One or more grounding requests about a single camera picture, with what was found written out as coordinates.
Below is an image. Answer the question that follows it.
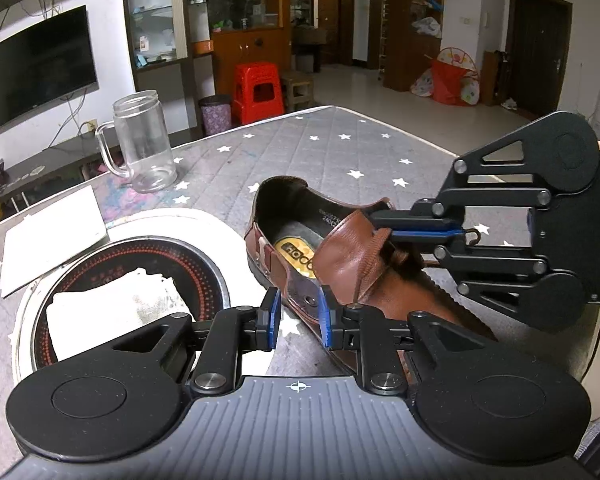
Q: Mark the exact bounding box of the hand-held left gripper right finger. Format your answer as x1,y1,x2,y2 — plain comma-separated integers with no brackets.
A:
318,284,498,396

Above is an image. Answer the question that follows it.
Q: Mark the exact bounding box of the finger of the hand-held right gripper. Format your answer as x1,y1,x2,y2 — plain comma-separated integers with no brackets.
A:
430,242,551,323
369,120,553,241

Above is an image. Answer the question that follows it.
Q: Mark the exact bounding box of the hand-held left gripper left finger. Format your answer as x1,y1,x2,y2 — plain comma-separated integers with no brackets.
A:
111,287,282,396

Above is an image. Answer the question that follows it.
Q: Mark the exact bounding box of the brown shoelace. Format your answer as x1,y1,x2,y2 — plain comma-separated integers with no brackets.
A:
422,229,482,268

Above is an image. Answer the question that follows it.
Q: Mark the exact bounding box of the brown leather shoe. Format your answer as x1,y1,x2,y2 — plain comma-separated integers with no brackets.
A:
245,176,498,376

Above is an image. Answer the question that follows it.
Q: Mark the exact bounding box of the round induction cooktop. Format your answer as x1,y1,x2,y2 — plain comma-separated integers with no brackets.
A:
11,207,258,386

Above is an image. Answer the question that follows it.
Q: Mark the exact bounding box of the grey star-print quilted mat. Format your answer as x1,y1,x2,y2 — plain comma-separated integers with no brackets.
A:
0,105,600,478

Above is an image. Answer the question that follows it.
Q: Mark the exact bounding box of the red children's play tent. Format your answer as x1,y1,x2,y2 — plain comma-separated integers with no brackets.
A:
411,46,481,107

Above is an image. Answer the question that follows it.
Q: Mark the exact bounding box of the white cloth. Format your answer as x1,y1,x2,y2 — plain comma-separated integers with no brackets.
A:
46,267,193,361

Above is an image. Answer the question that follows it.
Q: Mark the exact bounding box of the wooden shelf cabinet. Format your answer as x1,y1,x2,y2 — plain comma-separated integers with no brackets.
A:
382,0,446,91

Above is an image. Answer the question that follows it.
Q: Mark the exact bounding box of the dark wooden door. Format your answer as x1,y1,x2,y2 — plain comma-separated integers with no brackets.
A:
505,0,573,121

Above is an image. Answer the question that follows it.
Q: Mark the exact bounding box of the small wooden stool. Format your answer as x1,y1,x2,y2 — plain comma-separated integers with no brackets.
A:
280,71,315,111

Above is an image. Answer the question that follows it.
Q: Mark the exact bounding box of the white plastic bag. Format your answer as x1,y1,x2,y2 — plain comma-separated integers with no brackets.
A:
412,16,442,38

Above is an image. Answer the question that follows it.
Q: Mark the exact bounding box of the clear glass mug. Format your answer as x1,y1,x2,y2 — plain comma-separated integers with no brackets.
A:
95,90,178,194

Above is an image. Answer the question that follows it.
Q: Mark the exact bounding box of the purple trash bin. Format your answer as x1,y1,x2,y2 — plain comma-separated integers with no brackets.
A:
198,94,233,137

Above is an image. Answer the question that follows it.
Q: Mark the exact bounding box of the red plastic stool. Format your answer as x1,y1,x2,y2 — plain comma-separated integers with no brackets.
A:
231,61,286,127

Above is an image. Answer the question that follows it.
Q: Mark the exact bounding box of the brown panelled door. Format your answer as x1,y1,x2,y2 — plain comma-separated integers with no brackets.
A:
317,0,340,63

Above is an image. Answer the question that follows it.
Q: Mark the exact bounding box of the white paper sheet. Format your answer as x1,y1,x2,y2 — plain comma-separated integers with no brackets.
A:
0,185,108,298

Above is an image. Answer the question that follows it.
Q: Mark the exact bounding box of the wooden display cabinet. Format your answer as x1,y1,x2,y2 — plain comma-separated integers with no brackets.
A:
200,0,293,98

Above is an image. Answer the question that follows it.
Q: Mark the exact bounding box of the dark television stand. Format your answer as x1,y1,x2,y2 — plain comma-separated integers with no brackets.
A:
0,137,131,221

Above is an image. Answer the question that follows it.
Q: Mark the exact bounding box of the glass shelf display unit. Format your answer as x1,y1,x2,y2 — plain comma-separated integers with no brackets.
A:
121,0,203,86

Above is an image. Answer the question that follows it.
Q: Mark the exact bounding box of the black flat television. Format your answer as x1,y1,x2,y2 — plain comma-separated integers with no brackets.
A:
0,5,100,141

